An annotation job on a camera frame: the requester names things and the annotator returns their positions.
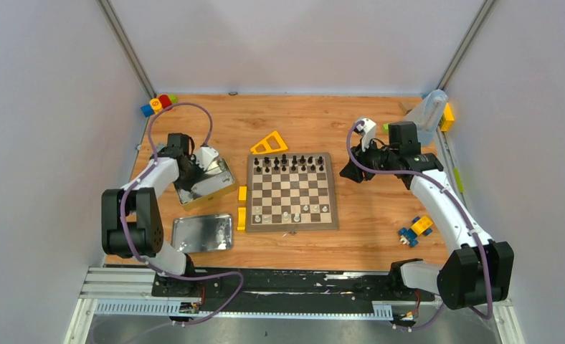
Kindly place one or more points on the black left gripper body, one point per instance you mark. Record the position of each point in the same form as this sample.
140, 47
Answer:
191, 175

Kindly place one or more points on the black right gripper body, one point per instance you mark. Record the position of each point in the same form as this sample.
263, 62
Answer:
373, 158

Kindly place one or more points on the gold tin with white pieces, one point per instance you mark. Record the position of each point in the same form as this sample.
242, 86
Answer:
216, 182

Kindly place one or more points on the small yellow rectangular block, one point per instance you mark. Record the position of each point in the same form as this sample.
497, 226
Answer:
242, 194

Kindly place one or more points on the yellow arch block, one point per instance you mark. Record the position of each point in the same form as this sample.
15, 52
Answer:
241, 218

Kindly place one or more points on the wooden chess board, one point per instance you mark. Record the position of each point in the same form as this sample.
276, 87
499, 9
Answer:
277, 193

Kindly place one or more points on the yellow triangle frame block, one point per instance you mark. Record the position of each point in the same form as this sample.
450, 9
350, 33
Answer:
271, 143

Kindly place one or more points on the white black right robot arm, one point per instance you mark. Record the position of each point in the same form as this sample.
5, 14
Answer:
478, 271

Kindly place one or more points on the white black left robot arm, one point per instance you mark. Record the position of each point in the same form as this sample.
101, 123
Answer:
131, 224

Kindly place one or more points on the black chess pieces row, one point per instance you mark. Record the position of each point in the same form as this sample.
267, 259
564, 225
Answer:
286, 163

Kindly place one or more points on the clear blue plastic container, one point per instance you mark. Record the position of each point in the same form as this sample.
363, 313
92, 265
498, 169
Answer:
427, 115

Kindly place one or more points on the silver tin lid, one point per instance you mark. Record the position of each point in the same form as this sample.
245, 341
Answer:
204, 233

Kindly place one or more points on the yellow blue toy car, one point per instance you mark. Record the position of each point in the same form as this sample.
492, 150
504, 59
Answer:
421, 226

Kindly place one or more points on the blue cube block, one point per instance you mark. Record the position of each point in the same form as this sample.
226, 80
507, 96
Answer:
147, 110

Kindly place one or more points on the red cylinder block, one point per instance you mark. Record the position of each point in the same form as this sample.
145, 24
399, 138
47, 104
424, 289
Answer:
165, 101

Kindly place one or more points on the yellow cylinder block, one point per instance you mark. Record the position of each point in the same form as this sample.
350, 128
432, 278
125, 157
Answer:
156, 105

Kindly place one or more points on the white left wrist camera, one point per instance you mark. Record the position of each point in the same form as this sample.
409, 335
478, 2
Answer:
205, 156

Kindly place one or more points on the yellow block at right wall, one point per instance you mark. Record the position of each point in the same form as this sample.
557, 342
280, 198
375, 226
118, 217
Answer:
447, 120

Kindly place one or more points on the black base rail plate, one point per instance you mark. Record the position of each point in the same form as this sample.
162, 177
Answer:
289, 291

